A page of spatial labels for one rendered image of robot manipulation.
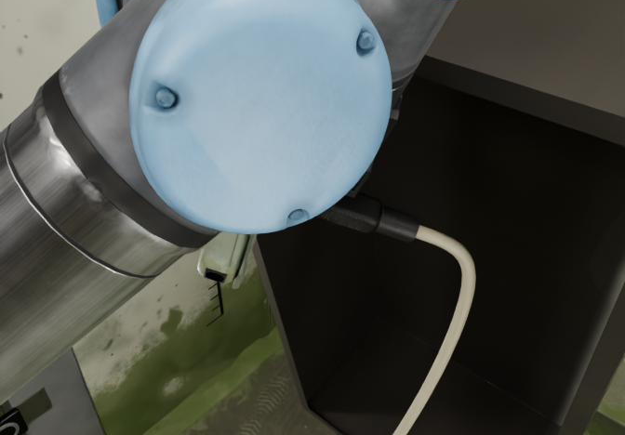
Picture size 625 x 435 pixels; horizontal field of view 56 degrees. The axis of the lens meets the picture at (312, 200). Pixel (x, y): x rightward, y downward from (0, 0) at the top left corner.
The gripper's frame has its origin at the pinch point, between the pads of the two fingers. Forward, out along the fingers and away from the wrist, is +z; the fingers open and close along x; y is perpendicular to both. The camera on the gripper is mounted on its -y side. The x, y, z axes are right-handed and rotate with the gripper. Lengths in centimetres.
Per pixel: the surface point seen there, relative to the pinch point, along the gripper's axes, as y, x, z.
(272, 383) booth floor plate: 25, 9, 160
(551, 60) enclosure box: 18.0, 6.1, -23.5
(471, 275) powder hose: 24.4, -2.5, 1.9
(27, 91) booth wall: -51, 29, 48
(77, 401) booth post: -31, -17, 123
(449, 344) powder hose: 27.1, -7.7, 12.1
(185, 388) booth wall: -5, -2, 155
